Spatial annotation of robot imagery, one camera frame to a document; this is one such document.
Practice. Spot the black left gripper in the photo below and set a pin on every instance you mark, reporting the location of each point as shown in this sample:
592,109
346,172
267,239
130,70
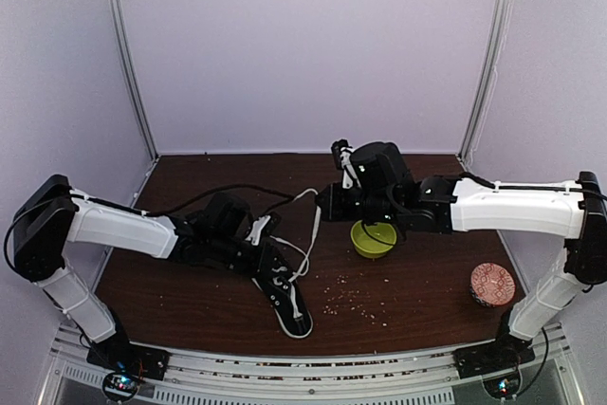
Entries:
256,265

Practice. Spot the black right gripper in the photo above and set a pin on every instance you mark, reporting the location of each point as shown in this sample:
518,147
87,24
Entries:
331,210

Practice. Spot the black white canvas sneaker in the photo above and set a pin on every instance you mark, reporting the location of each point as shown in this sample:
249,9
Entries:
288,304

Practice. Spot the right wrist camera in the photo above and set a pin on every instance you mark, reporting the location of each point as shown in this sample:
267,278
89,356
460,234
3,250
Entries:
341,152

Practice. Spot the aluminium frame post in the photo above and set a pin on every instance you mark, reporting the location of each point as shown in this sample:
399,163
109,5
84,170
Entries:
487,79
130,78

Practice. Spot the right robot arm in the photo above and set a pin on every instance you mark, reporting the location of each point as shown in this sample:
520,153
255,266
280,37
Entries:
573,210

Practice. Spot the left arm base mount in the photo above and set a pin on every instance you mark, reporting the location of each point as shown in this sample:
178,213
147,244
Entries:
128,373

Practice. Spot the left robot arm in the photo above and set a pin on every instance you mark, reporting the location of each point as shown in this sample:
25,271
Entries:
57,214

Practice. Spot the left aluminium frame post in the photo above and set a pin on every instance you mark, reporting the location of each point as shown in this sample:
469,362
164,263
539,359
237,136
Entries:
130,78

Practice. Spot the lime green bowl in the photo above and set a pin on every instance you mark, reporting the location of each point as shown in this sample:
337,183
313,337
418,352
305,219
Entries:
373,241

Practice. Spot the front aluminium rail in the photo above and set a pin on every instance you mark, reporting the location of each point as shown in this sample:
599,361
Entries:
426,376

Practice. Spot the right aluminium frame post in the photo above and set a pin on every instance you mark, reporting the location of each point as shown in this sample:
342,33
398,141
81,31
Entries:
487,79

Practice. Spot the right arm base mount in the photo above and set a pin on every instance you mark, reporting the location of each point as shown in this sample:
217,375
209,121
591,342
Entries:
498,363

